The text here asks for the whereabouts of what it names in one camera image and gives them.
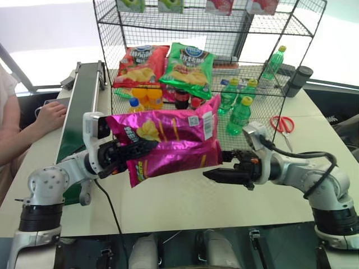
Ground person's bare hand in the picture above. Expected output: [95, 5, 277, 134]
[35, 101, 68, 133]

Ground grey tablet device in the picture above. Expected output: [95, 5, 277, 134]
[34, 97, 70, 119]

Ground green conveyor belt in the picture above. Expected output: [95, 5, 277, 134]
[54, 59, 108, 207]

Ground small red snack bag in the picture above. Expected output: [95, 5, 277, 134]
[162, 86, 176, 103]

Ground red potato chip bag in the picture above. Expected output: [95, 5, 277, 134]
[113, 44, 171, 89]

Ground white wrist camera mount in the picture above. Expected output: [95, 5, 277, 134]
[242, 121, 275, 185]
[82, 111, 113, 180]

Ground orange soda bottle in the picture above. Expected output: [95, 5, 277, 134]
[128, 98, 145, 114]
[131, 87, 149, 110]
[146, 87, 164, 111]

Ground red handled scissors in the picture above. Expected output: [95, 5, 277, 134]
[269, 115, 295, 154]

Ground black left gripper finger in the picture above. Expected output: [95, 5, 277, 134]
[98, 161, 129, 179]
[119, 139, 159, 162]

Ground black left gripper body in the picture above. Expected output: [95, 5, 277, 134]
[96, 141, 128, 179]

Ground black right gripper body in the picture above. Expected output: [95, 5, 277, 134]
[233, 150, 264, 192]

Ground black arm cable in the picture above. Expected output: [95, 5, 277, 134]
[93, 178, 125, 235]
[258, 134, 338, 200]

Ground green soda bottle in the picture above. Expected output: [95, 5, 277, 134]
[261, 45, 287, 81]
[237, 78, 259, 105]
[225, 96, 252, 136]
[218, 78, 240, 116]

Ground small green snack bag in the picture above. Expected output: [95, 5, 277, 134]
[113, 87, 135, 100]

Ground white rounded robot leg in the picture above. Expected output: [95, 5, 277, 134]
[202, 229, 242, 269]
[128, 234, 158, 269]

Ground black cylinder cup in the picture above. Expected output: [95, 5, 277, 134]
[282, 65, 314, 99]

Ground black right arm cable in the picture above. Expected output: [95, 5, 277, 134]
[258, 134, 338, 200]

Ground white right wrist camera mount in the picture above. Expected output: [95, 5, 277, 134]
[242, 121, 275, 185]

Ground dark cola bottle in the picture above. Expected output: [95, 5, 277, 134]
[190, 96, 206, 110]
[174, 89, 191, 110]

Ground green potato chip bag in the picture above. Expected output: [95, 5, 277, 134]
[158, 42, 216, 100]

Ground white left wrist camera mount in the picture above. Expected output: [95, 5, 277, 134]
[82, 111, 113, 180]

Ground magenta potato chip bag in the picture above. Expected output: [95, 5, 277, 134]
[105, 94, 224, 189]

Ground grey conveyor motor box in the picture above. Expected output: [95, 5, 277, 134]
[59, 76, 75, 91]

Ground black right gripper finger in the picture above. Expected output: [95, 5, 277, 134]
[202, 167, 252, 185]
[221, 150, 240, 164]

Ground green drink carton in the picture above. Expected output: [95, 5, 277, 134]
[116, 0, 146, 13]
[157, 0, 185, 15]

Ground person's white shirt torso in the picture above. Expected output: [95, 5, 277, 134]
[0, 63, 21, 136]

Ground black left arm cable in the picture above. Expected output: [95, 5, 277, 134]
[93, 178, 125, 235]

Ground black wire mesh rack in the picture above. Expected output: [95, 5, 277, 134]
[92, 0, 328, 147]

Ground red drink carton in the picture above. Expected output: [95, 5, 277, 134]
[205, 0, 234, 16]
[246, 0, 280, 16]

